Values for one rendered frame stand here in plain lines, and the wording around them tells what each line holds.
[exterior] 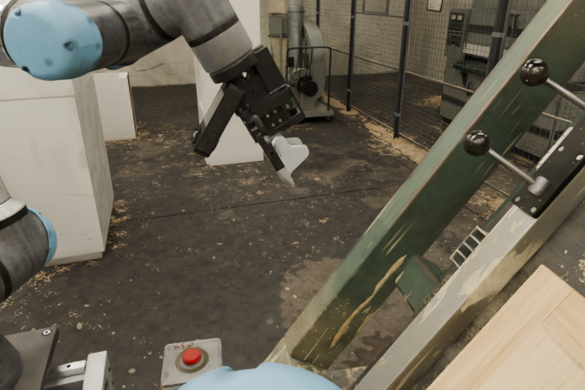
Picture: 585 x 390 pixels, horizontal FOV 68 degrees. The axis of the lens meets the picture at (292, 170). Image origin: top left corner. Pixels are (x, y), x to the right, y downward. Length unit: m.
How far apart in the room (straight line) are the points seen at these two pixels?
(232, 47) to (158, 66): 8.08
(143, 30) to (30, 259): 0.47
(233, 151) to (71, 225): 1.95
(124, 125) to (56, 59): 5.07
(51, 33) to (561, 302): 0.65
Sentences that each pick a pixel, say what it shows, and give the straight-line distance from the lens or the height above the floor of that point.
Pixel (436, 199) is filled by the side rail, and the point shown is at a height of 1.25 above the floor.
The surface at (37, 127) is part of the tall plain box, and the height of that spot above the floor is 0.92.
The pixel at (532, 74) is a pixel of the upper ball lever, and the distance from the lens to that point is 0.68.
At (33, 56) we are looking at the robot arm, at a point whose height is 1.57.
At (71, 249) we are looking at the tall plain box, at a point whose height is 0.11.
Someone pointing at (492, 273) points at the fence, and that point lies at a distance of 0.70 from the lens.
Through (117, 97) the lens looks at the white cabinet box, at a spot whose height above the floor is 0.51.
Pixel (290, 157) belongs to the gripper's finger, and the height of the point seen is 1.40.
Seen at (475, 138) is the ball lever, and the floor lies 1.44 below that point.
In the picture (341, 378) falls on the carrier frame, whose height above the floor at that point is 0.79.
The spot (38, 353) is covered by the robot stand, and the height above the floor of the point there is 1.04.
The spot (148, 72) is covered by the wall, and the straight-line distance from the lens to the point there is 8.66.
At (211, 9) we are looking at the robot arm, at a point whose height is 1.61.
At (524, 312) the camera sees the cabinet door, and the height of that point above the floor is 1.24.
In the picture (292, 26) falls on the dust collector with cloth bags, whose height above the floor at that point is 1.20.
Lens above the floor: 1.63
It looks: 22 degrees down
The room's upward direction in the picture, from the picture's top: straight up
